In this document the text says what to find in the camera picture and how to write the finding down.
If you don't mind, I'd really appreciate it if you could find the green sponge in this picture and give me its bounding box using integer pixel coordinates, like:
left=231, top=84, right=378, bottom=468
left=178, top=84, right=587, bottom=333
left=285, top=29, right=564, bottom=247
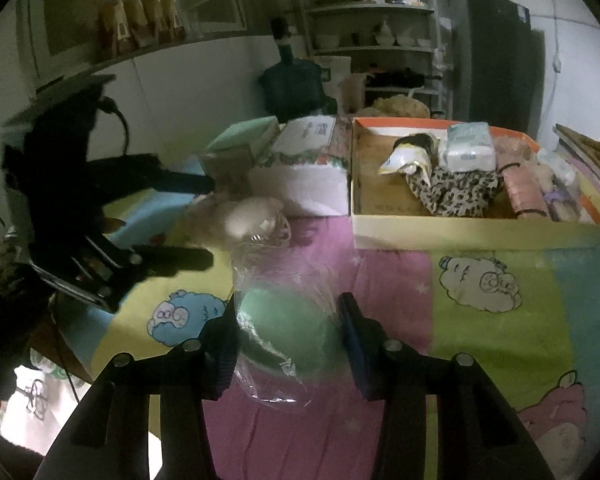
left=230, top=242, right=354, bottom=413

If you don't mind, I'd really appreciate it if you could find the metal shelf rack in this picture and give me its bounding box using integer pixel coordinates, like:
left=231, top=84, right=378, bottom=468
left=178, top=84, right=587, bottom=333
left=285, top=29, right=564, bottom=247
left=291, top=0, right=445, bottom=113

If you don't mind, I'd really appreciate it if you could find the green lidded box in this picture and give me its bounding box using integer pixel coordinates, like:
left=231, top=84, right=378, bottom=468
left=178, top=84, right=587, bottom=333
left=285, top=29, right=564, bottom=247
left=199, top=115, right=282, bottom=192

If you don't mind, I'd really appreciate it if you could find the set of white bowls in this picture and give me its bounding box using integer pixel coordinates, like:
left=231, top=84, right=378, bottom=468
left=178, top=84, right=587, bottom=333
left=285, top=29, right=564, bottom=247
left=314, top=19, right=432, bottom=49

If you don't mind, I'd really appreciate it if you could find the yellow and white packet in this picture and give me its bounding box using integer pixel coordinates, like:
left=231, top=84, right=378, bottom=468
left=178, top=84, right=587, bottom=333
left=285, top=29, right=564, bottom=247
left=377, top=141, right=432, bottom=177

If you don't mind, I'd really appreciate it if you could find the wall cupboard with glass doors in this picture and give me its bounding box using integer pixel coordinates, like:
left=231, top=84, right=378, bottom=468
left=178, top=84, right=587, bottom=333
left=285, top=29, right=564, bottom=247
left=14, top=0, right=292, bottom=92

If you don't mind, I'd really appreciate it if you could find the white fluffy item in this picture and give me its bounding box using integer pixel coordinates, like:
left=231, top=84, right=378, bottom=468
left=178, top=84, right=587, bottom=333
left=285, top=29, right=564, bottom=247
left=536, top=149, right=579, bottom=187

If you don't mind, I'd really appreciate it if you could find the white puff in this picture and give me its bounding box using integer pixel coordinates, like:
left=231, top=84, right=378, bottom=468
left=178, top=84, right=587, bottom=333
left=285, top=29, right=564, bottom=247
left=186, top=194, right=292, bottom=252

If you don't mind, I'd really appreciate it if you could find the dark grey fridge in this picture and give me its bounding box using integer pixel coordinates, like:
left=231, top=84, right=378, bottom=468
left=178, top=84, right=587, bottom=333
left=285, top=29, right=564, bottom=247
left=449, top=0, right=545, bottom=137

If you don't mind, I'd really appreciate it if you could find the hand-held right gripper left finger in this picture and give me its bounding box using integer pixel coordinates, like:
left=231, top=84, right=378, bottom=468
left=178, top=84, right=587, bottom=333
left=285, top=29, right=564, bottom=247
left=32, top=297, right=241, bottom=480

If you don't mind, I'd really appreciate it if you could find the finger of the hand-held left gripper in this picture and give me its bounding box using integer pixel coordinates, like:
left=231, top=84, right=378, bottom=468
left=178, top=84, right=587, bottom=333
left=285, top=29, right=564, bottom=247
left=129, top=244, right=216, bottom=280
left=155, top=166, right=217, bottom=195

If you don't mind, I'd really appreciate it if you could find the large blue water jug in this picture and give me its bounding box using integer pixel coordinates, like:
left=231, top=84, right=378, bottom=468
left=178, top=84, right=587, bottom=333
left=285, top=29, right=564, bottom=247
left=257, top=17, right=327, bottom=120

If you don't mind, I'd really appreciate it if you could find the person's left hand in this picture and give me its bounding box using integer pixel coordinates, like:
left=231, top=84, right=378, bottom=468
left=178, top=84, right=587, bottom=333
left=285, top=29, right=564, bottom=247
left=98, top=215, right=129, bottom=234

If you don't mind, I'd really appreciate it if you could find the translucent plastic container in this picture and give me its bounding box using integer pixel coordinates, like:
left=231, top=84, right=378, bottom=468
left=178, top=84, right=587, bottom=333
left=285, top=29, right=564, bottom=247
left=337, top=73, right=369, bottom=114

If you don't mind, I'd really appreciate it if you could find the orange snack packet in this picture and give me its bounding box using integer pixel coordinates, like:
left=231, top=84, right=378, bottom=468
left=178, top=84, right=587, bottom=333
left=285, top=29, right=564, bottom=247
left=140, top=0, right=170, bottom=45
left=97, top=0, right=132, bottom=63
left=159, top=0, right=188, bottom=43
left=122, top=0, right=150, bottom=50

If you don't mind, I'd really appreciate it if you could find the cardboard box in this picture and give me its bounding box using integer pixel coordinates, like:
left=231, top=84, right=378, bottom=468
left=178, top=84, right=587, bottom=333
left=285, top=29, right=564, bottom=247
left=350, top=116, right=600, bottom=252

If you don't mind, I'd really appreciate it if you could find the pink rolled cloth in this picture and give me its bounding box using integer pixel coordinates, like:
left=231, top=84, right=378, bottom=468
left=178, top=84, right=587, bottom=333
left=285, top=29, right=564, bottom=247
left=499, top=162, right=549, bottom=222

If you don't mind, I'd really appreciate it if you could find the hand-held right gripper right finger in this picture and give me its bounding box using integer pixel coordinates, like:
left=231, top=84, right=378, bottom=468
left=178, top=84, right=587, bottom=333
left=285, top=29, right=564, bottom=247
left=337, top=291, right=556, bottom=480

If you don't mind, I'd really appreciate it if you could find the white tissue pack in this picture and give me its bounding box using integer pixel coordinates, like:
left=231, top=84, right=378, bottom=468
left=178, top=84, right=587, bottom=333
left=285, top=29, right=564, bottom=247
left=441, top=122, right=497, bottom=172

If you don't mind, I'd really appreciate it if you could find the leopard print cloth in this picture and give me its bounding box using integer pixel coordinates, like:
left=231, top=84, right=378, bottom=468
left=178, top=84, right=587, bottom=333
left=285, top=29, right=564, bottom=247
left=399, top=133, right=507, bottom=219

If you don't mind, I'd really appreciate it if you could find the black cable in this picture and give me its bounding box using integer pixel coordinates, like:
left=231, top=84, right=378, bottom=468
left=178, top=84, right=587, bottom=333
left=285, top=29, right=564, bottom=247
left=96, top=96, right=132, bottom=157

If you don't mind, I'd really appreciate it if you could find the pale pink soft item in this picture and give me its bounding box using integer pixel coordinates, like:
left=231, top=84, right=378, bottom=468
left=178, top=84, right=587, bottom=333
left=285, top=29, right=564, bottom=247
left=494, top=134, right=537, bottom=164

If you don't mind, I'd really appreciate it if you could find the small purple item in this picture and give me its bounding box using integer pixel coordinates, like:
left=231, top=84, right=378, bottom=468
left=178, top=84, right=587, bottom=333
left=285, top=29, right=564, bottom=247
left=544, top=187, right=582, bottom=222

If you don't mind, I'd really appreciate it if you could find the white box with floral lid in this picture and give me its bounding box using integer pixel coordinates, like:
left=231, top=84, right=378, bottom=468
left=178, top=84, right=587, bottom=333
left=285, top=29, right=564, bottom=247
left=249, top=114, right=354, bottom=218

